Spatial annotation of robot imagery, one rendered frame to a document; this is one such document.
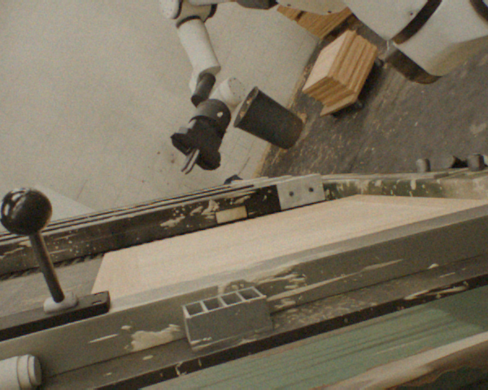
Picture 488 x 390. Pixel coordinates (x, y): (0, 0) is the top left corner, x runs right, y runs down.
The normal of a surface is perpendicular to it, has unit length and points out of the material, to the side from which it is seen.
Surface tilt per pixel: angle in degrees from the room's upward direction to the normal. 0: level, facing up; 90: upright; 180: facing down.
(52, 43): 90
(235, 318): 89
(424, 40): 83
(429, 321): 51
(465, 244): 90
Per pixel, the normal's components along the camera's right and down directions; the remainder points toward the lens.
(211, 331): 0.22, 0.01
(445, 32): -0.23, 0.58
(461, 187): -0.95, 0.22
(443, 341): -0.20, -0.98
